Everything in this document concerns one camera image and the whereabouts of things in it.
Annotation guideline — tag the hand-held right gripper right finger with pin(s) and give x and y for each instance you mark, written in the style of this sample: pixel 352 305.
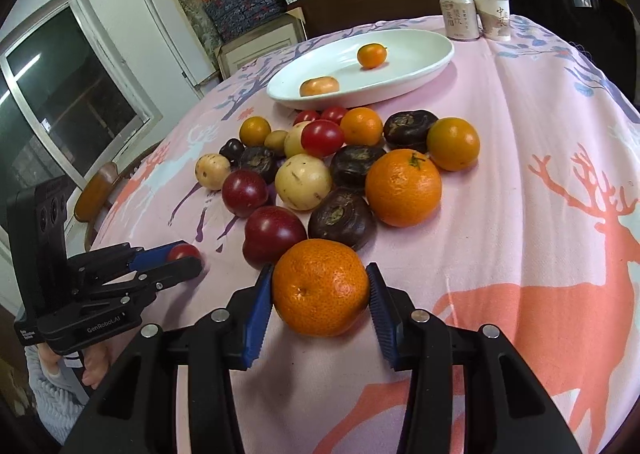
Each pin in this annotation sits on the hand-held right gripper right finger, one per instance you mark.
pixel 382 319

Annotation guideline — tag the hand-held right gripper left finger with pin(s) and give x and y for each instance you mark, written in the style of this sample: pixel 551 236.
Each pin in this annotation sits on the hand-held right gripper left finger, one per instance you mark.
pixel 257 314

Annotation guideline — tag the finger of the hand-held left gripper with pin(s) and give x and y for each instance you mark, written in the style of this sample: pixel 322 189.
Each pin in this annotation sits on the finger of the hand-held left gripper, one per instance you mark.
pixel 150 256
pixel 175 270

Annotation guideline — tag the red cherry tomato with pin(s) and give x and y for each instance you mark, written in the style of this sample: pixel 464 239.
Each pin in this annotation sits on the red cherry tomato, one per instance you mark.
pixel 334 114
pixel 322 139
pixel 306 117
pixel 184 251

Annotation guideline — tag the dark red plum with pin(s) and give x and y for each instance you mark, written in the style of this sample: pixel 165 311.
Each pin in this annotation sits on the dark red plum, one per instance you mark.
pixel 244 193
pixel 272 236

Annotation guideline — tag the dark brown water chestnut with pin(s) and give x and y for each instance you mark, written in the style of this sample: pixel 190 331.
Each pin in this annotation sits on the dark brown water chestnut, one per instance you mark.
pixel 407 129
pixel 342 219
pixel 355 166

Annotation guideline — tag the small dark purple plum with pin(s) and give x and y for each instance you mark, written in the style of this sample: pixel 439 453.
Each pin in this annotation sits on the small dark purple plum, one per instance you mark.
pixel 231 151

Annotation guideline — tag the dark purple tomato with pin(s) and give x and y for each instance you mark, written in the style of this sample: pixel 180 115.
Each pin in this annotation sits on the dark purple tomato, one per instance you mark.
pixel 257 161

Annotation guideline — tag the large pale yellow speckled fruit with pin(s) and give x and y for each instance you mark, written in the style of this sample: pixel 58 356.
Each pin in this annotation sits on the large pale yellow speckled fruit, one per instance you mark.
pixel 302 181

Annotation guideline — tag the yellow-green small citrus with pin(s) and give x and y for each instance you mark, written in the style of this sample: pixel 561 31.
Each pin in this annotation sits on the yellow-green small citrus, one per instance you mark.
pixel 255 131

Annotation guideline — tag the small yellow round fruit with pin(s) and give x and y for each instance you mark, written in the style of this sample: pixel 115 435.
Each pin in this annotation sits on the small yellow round fruit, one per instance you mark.
pixel 275 141

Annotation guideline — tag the small orange mandarin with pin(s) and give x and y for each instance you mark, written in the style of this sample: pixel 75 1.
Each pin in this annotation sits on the small orange mandarin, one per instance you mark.
pixel 361 126
pixel 452 144

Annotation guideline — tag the white oval plate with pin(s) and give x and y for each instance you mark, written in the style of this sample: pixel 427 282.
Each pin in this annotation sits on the white oval plate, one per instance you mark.
pixel 400 59

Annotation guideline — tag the person's left forearm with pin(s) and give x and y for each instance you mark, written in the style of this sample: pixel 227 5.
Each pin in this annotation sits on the person's left forearm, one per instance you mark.
pixel 50 404

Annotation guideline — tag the person's left hand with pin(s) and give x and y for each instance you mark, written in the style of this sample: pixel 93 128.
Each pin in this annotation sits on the person's left hand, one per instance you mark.
pixel 97 364

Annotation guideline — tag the brown wooden chair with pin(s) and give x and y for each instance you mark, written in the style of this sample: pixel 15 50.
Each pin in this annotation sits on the brown wooden chair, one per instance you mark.
pixel 95 194

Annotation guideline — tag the white framed window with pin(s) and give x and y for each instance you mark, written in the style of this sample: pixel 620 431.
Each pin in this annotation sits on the white framed window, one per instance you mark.
pixel 65 84

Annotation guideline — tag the pink deer printed tablecloth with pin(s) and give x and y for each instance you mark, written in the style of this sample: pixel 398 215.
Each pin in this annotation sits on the pink deer printed tablecloth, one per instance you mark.
pixel 500 134

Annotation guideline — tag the white leaning panel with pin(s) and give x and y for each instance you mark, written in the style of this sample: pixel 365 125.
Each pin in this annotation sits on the white leaning panel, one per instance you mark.
pixel 170 34

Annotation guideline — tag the pale orange mandarin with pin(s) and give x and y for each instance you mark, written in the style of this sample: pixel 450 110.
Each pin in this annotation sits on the pale orange mandarin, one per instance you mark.
pixel 320 86

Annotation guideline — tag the beige framed picture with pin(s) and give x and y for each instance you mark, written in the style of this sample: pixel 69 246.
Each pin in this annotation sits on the beige framed picture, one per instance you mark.
pixel 260 41

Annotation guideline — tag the grey mottled board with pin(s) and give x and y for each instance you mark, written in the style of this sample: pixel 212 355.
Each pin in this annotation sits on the grey mottled board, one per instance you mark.
pixel 195 19

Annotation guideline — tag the small orange kumquat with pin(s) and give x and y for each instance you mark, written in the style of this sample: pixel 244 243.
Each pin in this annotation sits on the small orange kumquat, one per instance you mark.
pixel 372 56

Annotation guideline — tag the stack of blue patterned boxes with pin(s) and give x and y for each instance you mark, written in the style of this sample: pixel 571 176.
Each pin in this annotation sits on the stack of blue patterned boxes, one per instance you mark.
pixel 240 4

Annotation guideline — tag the pale pink drink can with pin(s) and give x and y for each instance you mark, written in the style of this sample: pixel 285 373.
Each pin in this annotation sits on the pale pink drink can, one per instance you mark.
pixel 459 16

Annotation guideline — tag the dark brown wooden board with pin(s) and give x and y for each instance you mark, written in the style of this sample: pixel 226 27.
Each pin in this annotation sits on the dark brown wooden board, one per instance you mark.
pixel 375 4

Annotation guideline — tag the white paper cup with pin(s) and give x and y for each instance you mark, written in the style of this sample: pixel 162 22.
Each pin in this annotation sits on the white paper cup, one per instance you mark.
pixel 492 19

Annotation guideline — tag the black glossy panel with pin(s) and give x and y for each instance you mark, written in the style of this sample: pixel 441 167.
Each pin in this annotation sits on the black glossy panel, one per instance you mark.
pixel 550 9

